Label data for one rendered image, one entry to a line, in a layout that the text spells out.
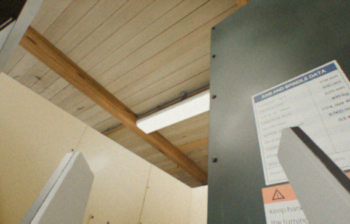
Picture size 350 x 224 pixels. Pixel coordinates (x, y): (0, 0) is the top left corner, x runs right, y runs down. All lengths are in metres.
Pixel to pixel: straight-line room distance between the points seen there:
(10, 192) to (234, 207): 0.96
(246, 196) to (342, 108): 0.20
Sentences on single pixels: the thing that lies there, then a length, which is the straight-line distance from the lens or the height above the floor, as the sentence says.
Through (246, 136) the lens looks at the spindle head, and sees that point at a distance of 0.44.
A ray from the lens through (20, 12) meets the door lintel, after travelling 0.60.
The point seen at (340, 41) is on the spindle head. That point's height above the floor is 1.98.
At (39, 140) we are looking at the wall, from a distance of 1.23.
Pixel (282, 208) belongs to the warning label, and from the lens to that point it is 0.36.
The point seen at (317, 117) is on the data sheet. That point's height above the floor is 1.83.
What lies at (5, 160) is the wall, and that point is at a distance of 1.18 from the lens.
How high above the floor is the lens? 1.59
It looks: 41 degrees up
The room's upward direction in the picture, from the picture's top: 9 degrees clockwise
